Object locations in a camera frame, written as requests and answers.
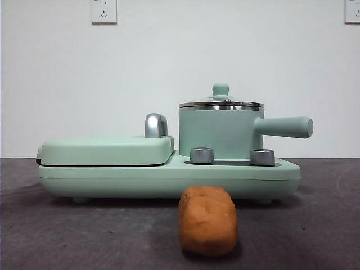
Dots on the mint green breakfast machine base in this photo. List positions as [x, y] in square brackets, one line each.
[168, 180]

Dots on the silver control dial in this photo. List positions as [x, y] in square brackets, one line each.
[262, 157]
[201, 155]

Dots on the glass lid with mint knob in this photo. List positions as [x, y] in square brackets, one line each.
[221, 90]

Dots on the white wall socket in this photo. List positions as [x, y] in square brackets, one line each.
[353, 11]
[104, 12]

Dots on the brown potato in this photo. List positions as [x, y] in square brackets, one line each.
[208, 222]

